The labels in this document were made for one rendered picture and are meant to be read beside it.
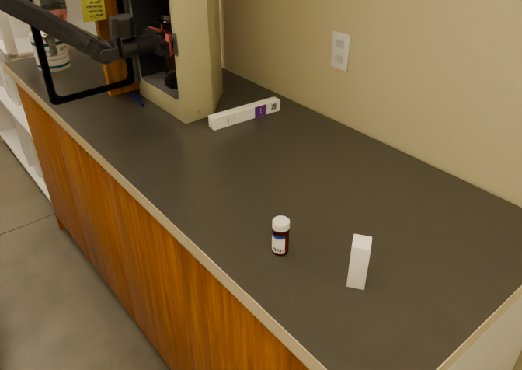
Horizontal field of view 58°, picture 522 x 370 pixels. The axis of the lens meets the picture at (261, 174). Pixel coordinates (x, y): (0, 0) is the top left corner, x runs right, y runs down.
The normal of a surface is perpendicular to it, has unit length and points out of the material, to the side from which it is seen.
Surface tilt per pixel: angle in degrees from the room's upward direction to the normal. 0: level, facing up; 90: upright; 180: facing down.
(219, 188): 0
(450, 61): 90
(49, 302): 0
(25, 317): 0
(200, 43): 90
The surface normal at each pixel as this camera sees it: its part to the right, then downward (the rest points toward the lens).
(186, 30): 0.64, 0.42
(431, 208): 0.00, -0.84
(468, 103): -0.77, 0.34
